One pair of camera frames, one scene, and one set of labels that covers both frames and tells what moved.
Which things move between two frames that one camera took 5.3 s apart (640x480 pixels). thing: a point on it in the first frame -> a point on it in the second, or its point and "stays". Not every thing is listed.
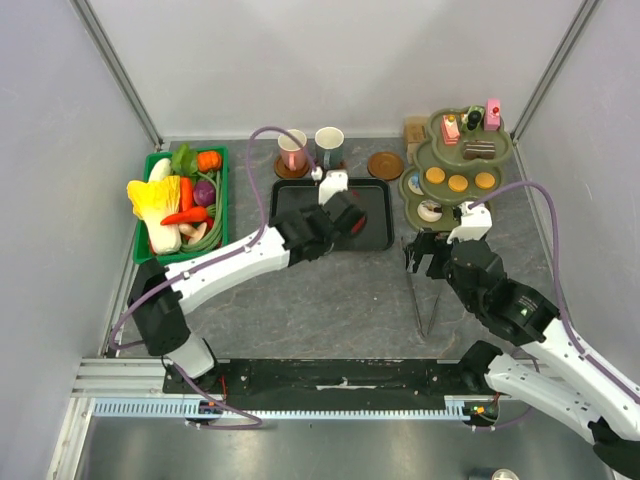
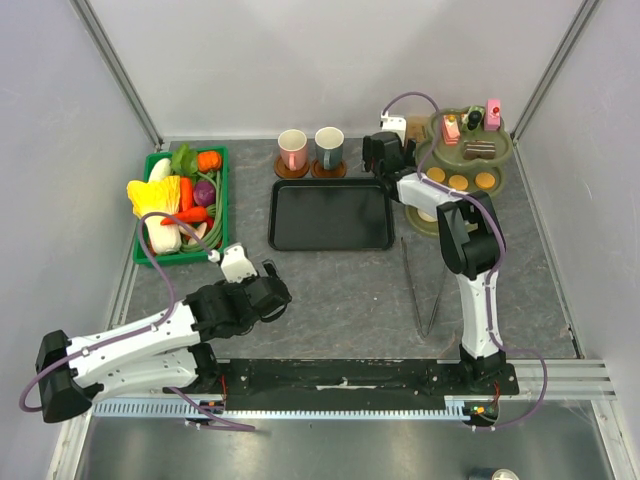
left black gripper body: (331, 240) -> (233, 286)
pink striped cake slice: (450, 129) stays
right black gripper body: (471, 301) -> (410, 153)
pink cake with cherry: (493, 114) stays
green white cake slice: (472, 118) stays
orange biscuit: (458, 183) stays
